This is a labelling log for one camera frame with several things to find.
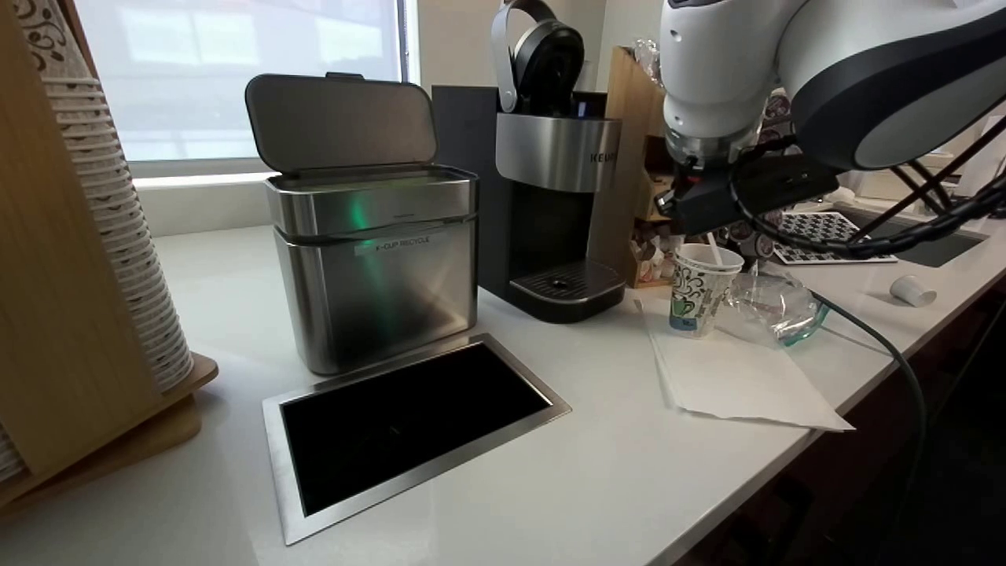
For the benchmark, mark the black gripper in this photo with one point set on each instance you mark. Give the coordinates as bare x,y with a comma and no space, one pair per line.
709,199

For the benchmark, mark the white paper straw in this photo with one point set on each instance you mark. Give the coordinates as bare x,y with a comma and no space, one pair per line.
710,246

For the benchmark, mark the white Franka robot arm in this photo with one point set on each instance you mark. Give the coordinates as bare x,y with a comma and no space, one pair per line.
723,64

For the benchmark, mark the printed paper coffee cup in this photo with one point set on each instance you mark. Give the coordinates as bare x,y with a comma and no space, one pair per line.
700,288

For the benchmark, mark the wooden condiment stand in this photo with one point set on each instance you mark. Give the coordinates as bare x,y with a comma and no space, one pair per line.
618,157

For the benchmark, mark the black silver coffee machine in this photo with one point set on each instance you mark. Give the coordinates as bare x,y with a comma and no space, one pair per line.
544,210

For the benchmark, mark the tall paper cup stack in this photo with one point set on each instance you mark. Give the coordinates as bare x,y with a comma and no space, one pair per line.
114,210

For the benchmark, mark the wooden cup dispenser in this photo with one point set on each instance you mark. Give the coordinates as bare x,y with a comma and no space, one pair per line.
63,346

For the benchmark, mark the black white checkerboard sheet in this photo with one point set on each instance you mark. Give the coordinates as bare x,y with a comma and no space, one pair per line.
828,225

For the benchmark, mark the clear zip plastic bag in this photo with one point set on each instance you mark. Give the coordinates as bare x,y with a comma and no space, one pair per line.
775,304

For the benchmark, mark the white paper napkin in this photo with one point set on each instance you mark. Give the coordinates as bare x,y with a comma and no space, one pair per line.
732,380

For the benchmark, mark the small white paper roll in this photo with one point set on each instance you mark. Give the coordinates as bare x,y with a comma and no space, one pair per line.
913,289

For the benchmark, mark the dark grey flat tray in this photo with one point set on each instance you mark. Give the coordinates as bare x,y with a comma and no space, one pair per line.
938,249

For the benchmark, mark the stainless steel lidded bin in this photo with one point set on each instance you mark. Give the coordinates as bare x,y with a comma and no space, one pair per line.
364,285

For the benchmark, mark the steel framed counter chute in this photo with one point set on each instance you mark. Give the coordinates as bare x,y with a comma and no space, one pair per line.
410,419

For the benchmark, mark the bright window pane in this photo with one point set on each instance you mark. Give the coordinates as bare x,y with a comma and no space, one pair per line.
239,64

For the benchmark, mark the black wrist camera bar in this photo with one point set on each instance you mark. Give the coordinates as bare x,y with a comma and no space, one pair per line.
797,181

